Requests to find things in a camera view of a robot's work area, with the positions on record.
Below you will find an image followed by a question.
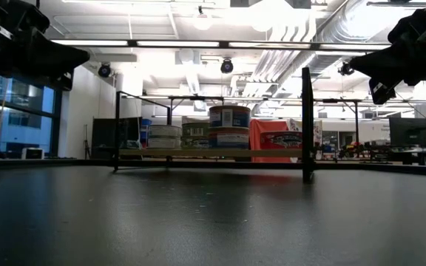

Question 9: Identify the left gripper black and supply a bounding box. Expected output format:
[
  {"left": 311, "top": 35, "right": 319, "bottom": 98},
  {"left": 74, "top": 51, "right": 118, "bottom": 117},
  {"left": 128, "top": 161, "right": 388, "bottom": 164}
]
[{"left": 0, "top": 0, "right": 91, "bottom": 92}]

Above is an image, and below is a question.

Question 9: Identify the black frame wooden shelf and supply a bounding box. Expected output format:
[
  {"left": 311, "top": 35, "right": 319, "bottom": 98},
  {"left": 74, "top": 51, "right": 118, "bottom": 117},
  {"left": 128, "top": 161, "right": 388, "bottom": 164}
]
[{"left": 112, "top": 66, "right": 317, "bottom": 185}]

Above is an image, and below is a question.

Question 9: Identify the red flat seafood tin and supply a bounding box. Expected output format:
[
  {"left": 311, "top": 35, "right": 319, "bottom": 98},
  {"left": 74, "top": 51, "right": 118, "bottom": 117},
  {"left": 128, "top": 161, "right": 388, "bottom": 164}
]
[{"left": 260, "top": 130, "right": 305, "bottom": 150}]

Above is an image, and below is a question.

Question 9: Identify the black ceiling lamp cluster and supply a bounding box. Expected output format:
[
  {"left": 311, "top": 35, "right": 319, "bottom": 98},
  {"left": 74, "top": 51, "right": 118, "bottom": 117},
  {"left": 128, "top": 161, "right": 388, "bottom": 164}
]
[{"left": 337, "top": 61, "right": 355, "bottom": 77}]

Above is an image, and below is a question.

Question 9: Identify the dark computer monitor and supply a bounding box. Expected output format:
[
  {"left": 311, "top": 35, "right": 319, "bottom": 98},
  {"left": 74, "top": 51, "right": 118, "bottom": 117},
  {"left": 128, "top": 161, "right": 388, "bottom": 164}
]
[{"left": 388, "top": 117, "right": 426, "bottom": 149}]

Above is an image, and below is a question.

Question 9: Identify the black tripod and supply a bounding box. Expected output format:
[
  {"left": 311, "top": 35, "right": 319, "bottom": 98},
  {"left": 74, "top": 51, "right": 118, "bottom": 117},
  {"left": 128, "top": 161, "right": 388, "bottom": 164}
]
[{"left": 82, "top": 124, "right": 91, "bottom": 160}]

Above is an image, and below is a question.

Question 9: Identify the dark standing board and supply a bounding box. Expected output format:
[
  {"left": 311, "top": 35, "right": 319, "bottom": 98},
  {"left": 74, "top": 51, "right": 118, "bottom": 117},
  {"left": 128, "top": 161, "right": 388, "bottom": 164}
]
[{"left": 91, "top": 117, "right": 143, "bottom": 160}]

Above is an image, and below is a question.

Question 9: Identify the white printed banner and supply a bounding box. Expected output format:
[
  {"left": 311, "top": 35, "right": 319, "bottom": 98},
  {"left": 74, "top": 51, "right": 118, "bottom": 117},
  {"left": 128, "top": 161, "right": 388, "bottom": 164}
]
[{"left": 288, "top": 117, "right": 324, "bottom": 149}]

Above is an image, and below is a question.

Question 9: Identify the orange red cloth panel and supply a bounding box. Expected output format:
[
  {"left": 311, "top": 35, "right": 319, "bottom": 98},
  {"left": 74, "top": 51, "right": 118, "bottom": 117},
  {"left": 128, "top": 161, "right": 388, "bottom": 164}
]
[{"left": 248, "top": 118, "right": 305, "bottom": 163}]

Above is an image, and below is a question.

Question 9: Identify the black background table frame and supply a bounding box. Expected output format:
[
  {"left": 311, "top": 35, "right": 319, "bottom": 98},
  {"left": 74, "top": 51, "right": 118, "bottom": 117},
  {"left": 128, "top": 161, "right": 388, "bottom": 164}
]
[
  {"left": 314, "top": 98, "right": 364, "bottom": 149},
  {"left": 167, "top": 95, "right": 226, "bottom": 123}
]

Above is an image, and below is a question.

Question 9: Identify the black rig frame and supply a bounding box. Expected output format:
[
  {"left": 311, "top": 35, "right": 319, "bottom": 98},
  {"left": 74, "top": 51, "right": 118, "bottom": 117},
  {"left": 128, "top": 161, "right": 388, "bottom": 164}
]
[{"left": 50, "top": 38, "right": 391, "bottom": 52}]

